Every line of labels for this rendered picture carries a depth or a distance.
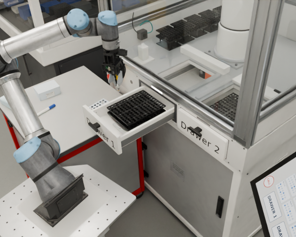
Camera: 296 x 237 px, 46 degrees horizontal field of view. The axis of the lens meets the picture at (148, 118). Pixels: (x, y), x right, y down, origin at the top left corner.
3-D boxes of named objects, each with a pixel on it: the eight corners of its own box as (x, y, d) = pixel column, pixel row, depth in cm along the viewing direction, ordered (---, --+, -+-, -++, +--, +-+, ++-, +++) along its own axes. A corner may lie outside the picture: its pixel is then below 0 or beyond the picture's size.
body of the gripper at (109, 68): (102, 75, 157) (98, 51, 150) (110, 65, 164) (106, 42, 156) (118, 77, 155) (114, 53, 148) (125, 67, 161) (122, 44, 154)
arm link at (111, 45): (105, 33, 153) (122, 35, 151) (106, 42, 156) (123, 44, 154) (98, 40, 148) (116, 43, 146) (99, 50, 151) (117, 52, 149)
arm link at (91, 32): (66, 15, 139) (94, 12, 139) (72, 21, 150) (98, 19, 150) (68, 35, 139) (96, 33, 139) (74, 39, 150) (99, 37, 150)
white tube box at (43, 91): (40, 101, 195) (38, 93, 192) (35, 94, 201) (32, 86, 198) (61, 93, 201) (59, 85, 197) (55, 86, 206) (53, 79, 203)
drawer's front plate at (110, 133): (119, 155, 152) (116, 137, 145) (85, 123, 170) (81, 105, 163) (122, 154, 153) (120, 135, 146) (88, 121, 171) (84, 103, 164)
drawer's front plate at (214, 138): (222, 161, 148) (225, 142, 141) (177, 127, 166) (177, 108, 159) (225, 159, 149) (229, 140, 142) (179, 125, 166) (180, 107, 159)
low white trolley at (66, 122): (71, 249, 208) (42, 161, 159) (28, 186, 246) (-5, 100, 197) (147, 198, 234) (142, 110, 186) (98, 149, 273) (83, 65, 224)
